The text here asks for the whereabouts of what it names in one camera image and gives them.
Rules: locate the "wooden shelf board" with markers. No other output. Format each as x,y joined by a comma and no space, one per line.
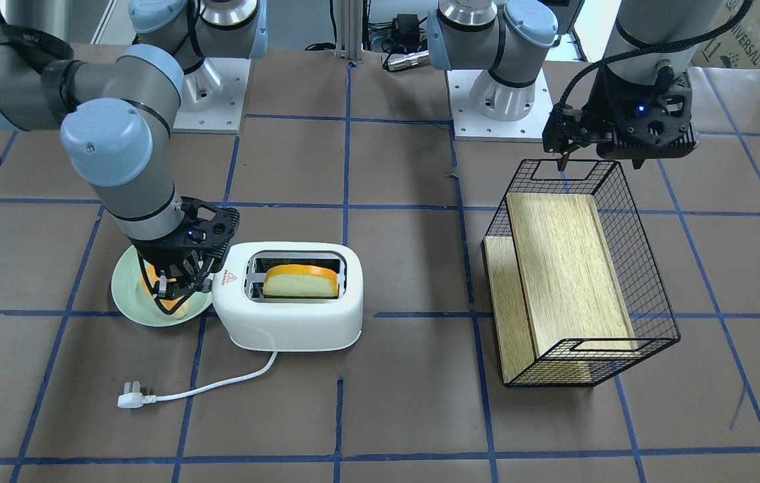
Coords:
560,317

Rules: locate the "cardboard box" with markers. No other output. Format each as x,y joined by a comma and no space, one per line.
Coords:
758,33

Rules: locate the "black wire basket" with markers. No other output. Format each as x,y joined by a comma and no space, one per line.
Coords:
654,324

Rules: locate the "bread slice in toaster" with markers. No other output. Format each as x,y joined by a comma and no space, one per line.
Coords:
300,282

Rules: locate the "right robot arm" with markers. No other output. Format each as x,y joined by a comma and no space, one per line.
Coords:
116,120

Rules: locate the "light green plate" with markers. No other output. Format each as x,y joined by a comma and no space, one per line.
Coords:
132,298

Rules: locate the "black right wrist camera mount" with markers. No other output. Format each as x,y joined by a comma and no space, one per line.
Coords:
206,228

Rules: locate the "aluminium frame post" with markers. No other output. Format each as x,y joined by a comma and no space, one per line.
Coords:
350,18

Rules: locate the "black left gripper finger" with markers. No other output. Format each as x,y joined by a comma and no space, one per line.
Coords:
563,133

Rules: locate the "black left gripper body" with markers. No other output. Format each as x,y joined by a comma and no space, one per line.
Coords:
602,115

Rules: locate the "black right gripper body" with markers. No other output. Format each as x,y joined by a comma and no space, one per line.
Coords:
159,249

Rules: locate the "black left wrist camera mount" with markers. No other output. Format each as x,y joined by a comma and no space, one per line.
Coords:
659,124

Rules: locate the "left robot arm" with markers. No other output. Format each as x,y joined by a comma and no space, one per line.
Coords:
510,37

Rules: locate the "bread piece on plate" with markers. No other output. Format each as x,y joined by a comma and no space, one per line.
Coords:
148,281

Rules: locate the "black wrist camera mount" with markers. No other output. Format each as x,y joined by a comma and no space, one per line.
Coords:
206,228
659,124

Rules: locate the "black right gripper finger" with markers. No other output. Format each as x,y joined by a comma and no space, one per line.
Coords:
168,295
198,273

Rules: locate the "white toaster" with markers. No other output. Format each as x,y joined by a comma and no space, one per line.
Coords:
271,324

